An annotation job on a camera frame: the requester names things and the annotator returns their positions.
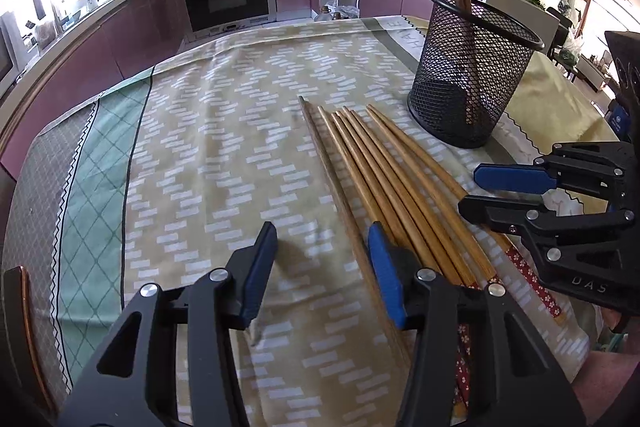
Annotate white microwave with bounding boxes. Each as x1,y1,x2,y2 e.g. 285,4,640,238
0,12,21,100

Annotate bottles on kitchen floor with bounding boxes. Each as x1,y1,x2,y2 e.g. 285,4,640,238
317,4,361,22

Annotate white side cabinet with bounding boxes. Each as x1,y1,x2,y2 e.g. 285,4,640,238
485,0,561,58

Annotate bundle of wooden chopsticks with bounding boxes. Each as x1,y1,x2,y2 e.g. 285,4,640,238
298,96,568,408

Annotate black mesh utensil holder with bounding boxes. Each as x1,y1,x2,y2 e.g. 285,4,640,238
407,0,546,148

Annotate purple kitchen cabinets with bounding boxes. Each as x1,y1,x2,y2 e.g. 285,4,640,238
0,0,488,180

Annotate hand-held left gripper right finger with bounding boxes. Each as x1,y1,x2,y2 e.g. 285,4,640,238
367,222,586,427

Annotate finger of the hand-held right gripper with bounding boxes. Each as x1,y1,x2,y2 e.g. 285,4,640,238
457,194,637,254
474,142,635,196

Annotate patterned yellow green tablecloth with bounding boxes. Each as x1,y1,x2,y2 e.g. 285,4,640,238
0,14,621,427

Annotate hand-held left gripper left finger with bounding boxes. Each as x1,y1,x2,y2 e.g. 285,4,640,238
57,222,278,427

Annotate dark dining chair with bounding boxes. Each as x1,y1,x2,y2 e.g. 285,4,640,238
545,7,573,62

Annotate brown wooden chair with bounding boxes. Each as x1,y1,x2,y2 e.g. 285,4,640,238
0,264,57,414

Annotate person's right forearm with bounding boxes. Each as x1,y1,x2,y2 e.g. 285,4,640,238
572,347,637,414

